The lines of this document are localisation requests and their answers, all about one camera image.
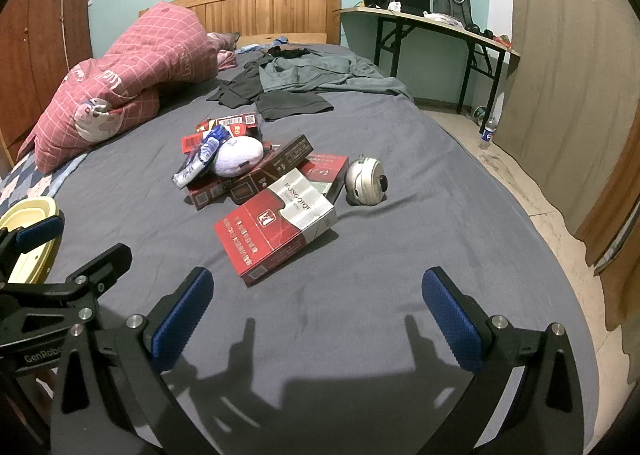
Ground silver round speaker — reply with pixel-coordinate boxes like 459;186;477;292
344;154;388;207

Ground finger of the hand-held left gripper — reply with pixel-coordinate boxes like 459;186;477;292
50;243;133;301
0;215;65;286

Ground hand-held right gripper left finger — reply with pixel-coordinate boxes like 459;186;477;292
50;266;221;455

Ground wooden headboard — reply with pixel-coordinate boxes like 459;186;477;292
138;0;342;47

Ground black shorts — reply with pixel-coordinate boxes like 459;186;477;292
256;91;335;122

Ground white plastic bag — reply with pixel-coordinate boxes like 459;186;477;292
423;11;466;28

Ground grey jacket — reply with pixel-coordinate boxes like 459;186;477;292
259;46;415;101

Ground pink checked quilt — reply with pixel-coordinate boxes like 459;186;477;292
20;2;240;175

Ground brown wooden wardrobe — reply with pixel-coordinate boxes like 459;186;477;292
0;0;93;156

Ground small black garment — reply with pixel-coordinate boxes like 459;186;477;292
257;46;313;60

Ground red flat box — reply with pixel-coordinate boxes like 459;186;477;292
295;152;350;201

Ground dark red long box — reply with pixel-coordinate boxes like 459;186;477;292
230;134;314;203

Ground blue white snack packet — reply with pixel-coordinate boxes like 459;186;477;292
172;125;231;188

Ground yellow plastic bowl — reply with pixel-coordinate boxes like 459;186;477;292
0;196;61;284

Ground white soft pouch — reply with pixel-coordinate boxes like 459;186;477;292
214;136;264;179

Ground dark grey garment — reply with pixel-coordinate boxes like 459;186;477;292
206;58;273;110

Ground plastic drink bottle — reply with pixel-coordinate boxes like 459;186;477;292
479;116;499;150

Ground blue white patterned blanket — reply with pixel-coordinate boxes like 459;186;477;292
0;150;88;216

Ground grey bag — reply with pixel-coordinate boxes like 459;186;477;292
432;0;473;26

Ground red and silver carton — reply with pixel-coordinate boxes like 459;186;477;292
214;168;337;287

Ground folding desk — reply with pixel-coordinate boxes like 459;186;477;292
340;5;522;133

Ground red white barcode box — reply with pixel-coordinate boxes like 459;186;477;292
216;112;264;138

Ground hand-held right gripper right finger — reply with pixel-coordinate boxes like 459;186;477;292
421;266;586;455

